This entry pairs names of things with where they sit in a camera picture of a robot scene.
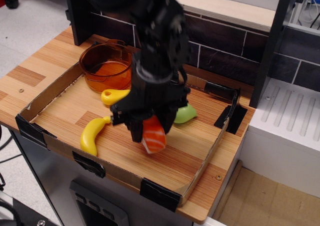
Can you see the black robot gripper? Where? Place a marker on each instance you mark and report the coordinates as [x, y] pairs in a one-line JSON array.
[[158, 88]]

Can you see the orange salmon sushi toy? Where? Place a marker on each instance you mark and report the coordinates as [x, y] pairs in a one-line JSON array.
[[153, 135]]

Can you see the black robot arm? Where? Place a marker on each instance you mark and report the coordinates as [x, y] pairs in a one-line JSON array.
[[160, 25]]

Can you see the orange transparent plastic pot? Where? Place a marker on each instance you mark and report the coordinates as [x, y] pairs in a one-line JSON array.
[[107, 65]]

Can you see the cardboard fence with black tape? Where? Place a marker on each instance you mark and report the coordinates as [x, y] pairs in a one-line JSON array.
[[187, 175]]

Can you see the green toy pear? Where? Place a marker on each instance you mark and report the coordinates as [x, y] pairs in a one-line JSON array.
[[184, 114]]

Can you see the yellow toy banana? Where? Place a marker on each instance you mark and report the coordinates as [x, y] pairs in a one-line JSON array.
[[89, 133]]

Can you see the grey toy oven panel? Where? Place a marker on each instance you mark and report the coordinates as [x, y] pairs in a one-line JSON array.
[[95, 210]]

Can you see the white toy sink drainboard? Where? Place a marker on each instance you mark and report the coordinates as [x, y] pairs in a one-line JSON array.
[[282, 141]]

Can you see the yellow handled toy knife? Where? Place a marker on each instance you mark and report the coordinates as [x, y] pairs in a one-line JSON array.
[[111, 96]]

